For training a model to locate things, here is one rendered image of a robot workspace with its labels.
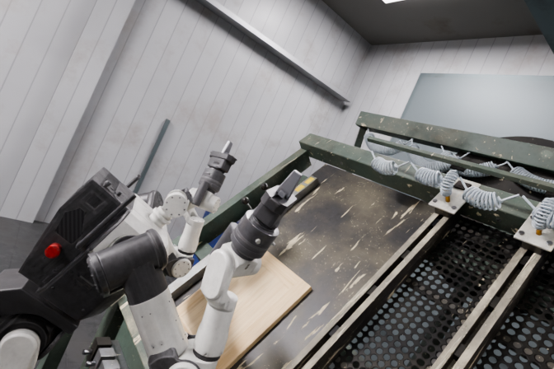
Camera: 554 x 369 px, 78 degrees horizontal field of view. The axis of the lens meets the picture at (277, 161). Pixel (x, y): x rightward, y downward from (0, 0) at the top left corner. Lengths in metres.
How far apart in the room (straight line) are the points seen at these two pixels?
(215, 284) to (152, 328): 0.17
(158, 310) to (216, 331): 0.14
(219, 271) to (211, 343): 0.17
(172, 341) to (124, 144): 3.65
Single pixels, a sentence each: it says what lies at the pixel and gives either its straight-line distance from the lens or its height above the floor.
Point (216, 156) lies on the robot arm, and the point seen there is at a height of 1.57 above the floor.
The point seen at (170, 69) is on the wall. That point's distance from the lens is 4.41.
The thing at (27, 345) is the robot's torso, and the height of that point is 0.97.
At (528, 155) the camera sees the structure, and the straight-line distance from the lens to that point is 1.90.
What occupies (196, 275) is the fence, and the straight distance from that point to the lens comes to 1.61.
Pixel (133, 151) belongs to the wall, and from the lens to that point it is 4.42.
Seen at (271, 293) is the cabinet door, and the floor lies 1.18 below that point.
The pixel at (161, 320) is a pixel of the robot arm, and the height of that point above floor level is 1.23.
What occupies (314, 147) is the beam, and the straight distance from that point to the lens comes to 1.95.
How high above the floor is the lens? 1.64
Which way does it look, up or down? level
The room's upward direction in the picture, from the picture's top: 24 degrees clockwise
